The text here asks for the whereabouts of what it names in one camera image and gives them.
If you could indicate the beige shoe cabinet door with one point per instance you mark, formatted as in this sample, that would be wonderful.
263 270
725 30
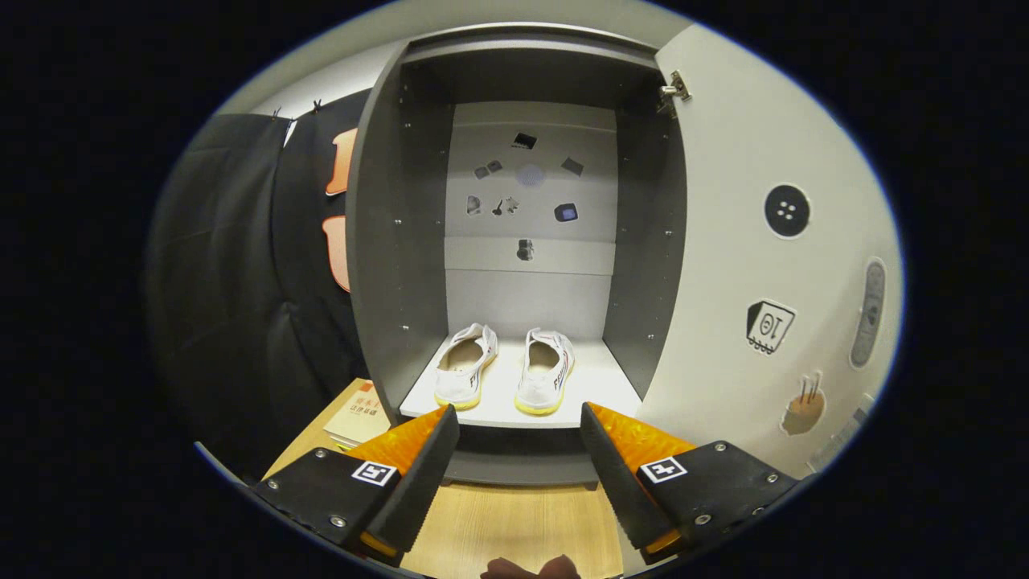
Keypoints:
723 265

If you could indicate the white canvas shoe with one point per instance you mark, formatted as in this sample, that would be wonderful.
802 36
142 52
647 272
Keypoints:
462 384
543 390

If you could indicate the black backdrop cloth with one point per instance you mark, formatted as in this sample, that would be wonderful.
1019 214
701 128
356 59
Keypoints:
233 281

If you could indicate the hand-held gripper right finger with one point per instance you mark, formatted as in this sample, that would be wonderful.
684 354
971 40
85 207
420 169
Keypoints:
615 474

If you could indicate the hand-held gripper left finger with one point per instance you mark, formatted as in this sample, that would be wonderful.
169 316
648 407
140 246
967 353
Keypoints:
426 474

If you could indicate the silver door hinge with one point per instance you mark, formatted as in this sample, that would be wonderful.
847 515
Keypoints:
674 88

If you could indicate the dark grey shoe cabinet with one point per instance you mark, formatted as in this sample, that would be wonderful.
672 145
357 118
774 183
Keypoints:
386 265

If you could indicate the beige cover book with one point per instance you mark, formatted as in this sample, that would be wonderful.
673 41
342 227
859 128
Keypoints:
362 414

